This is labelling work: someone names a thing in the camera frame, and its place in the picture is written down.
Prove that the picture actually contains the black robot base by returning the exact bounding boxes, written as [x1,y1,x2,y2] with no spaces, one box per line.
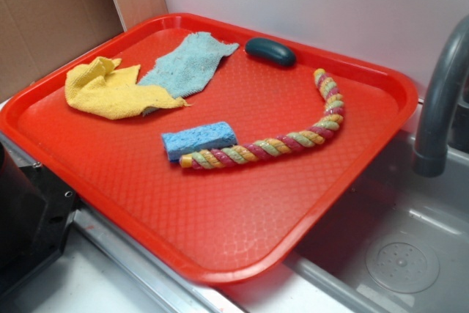
[1,146,77,297]

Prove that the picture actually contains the red plastic tray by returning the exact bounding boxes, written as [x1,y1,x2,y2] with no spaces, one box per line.
[1,14,418,285]

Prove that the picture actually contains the blue sponge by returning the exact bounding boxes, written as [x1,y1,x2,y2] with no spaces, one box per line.
[161,122,238,162]

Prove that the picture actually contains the light blue cloth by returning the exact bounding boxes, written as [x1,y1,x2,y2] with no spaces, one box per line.
[138,32,240,98]

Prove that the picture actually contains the dark green oval object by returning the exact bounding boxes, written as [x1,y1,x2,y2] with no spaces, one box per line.
[245,37,297,67]

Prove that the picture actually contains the yellow cloth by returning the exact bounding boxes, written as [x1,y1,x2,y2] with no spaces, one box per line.
[64,56,189,120]

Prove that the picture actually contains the grey plastic sink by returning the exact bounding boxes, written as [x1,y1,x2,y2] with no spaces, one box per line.
[223,133,468,312]

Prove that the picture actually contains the grey faucet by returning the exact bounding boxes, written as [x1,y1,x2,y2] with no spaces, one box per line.
[412,17,468,177]

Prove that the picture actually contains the brown cardboard panel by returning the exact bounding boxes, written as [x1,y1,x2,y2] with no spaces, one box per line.
[1,0,122,100]

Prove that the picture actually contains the multicolored twisted rope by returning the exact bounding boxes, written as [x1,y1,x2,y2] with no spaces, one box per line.
[179,67,346,171]

